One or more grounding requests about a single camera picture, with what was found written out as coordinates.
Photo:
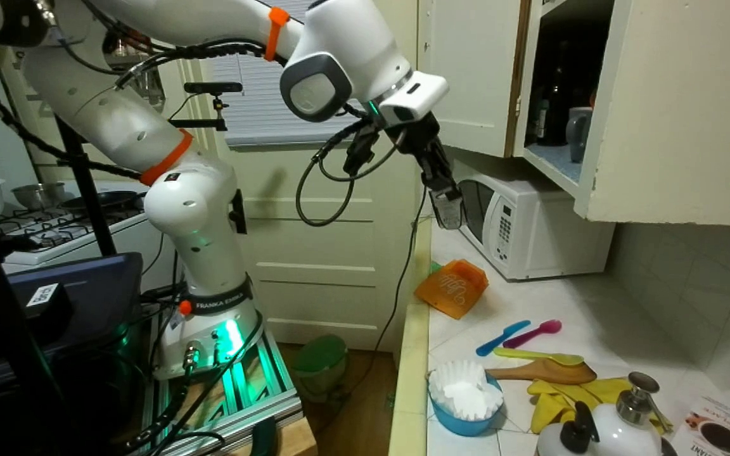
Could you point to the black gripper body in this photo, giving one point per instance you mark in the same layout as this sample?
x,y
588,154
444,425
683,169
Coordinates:
x,y
422,142

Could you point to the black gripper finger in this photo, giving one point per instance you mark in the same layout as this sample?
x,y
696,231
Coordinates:
x,y
458,205
439,201

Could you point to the white and black object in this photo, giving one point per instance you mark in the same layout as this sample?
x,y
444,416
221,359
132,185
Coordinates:
x,y
446,207

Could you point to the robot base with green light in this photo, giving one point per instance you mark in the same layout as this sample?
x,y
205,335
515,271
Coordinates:
x,y
234,395

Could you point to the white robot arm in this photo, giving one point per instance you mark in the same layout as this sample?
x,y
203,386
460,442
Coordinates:
x,y
337,50

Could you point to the white cabinet door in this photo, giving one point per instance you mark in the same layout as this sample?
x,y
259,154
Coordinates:
x,y
660,138

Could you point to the white microwave oven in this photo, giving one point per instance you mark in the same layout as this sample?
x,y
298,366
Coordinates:
x,y
529,229

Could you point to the orange snack packet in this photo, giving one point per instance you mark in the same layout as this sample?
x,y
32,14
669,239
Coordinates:
x,y
452,287

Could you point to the white panelled door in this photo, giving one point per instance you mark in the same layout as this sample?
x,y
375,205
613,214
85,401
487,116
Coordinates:
x,y
314,276

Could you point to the blue plastic spoon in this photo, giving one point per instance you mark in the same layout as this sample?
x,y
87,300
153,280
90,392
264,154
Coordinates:
x,y
482,349

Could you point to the pink plastic spoon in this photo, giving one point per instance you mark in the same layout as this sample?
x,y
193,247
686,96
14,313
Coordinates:
x,y
545,326

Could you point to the wooden spatula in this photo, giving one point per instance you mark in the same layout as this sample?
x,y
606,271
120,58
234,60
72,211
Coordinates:
x,y
545,371

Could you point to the blue bowl with filters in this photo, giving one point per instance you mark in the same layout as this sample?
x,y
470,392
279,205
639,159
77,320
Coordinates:
x,y
464,399

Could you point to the green bucket on floor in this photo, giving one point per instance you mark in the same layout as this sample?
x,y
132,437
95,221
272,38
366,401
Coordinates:
x,y
321,367

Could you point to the printed paper sheet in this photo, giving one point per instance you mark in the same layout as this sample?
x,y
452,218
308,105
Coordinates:
x,y
702,429

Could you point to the gas stove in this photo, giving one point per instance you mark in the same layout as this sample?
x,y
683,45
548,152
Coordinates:
x,y
47,226

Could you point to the open white wall cabinet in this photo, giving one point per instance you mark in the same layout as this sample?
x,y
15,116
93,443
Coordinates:
x,y
515,72

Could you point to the black camera on stand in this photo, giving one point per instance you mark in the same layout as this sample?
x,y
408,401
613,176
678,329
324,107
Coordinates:
x,y
212,88

